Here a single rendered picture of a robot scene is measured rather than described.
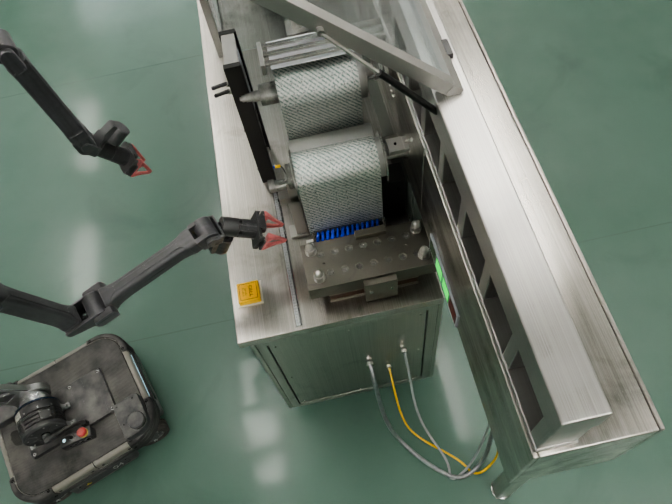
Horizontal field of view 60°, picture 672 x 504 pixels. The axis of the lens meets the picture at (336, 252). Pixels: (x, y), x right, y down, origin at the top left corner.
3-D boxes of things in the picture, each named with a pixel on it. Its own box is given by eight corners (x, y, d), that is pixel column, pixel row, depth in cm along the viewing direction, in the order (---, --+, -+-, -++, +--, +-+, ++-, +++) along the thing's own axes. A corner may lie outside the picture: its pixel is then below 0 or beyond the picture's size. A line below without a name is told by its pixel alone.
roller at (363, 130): (292, 157, 188) (286, 132, 178) (369, 140, 188) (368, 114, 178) (298, 186, 182) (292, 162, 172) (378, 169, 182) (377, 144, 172)
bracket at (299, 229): (288, 227, 201) (270, 173, 174) (306, 223, 201) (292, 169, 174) (290, 239, 198) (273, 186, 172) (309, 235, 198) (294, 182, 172)
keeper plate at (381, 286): (365, 296, 184) (363, 280, 175) (396, 289, 184) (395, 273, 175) (366, 303, 183) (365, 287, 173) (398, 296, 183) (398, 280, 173)
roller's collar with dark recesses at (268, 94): (260, 95, 177) (256, 79, 171) (280, 91, 177) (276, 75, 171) (263, 110, 174) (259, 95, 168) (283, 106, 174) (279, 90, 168)
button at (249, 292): (238, 287, 191) (236, 283, 189) (259, 282, 191) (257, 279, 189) (240, 306, 188) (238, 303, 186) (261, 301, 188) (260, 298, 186)
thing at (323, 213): (310, 233, 184) (301, 200, 168) (382, 217, 185) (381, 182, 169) (310, 234, 184) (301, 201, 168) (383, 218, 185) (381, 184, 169)
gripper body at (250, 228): (258, 250, 177) (234, 248, 173) (254, 222, 182) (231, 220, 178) (265, 237, 172) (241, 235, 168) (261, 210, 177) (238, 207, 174)
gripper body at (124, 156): (129, 142, 197) (110, 134, 190) (140, 162, 192) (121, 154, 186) (117, 156, 198) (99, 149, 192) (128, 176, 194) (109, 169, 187)
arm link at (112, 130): (70, 134, 182) (79, 151, 178) (92, 106, 179) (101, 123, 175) (103, 146, 192) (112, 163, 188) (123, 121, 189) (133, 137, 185)
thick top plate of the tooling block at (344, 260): (302, 255, 187) (299, 245, 181) (425, 228, 187) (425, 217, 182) (311, 299, 179) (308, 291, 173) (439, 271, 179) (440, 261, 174)
